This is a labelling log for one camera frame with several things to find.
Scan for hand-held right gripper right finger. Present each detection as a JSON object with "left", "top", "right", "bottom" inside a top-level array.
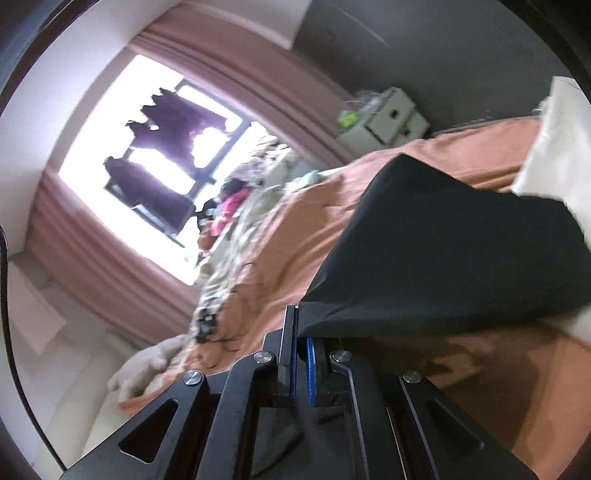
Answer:
[{"left": 298, "top": 336, "right": 542, "bottom": 480}]

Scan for cream cloth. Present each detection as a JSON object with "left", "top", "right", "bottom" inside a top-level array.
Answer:
[{"left": 510, "top": 76, "right": 591, "bottom": 259}]

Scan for bright window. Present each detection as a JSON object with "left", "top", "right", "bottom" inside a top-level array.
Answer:
[{"left": 58, "top": 54, "right": 278, "bottom": 284}]

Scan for dark hanging garment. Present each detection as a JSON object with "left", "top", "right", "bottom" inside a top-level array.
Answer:
[
  {"left": 102, "top": 156, "right": 198, "bottom": 234},
  {"left": 126, "top": 87, "right": 232, "bottom": 168}
]

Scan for black cable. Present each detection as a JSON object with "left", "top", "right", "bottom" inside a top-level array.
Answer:
[{"left": 0, "top": 226, "right": 65, "bottom": 469}]

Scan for white drawer box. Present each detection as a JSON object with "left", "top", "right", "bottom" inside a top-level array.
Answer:
[{"left": 336, "top": 87, "right": 431, "bottom": 149}]

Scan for black garment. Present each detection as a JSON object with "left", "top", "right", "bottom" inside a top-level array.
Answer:
[{"left": 254, "top": 154, "right": 591, "bottom": 480}]

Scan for pink curtain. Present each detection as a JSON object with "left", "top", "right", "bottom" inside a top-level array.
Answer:
[{"left": 32, "top": 18, "right": 365, "bottom": 342}]

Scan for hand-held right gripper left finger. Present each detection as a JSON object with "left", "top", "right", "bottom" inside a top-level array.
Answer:
[{"left": 60, "top": 305, "right": 297, "bottom": 480}]

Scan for pile of pink clothes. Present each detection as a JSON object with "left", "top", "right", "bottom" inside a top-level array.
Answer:
[{"left": 196, "top": 178, "right": 252, "bottom": 250}]

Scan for orange bed sheet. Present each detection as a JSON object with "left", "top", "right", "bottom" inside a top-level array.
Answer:
[{"left": 117, "top": 117, "right": 591, "bottom": 480}]

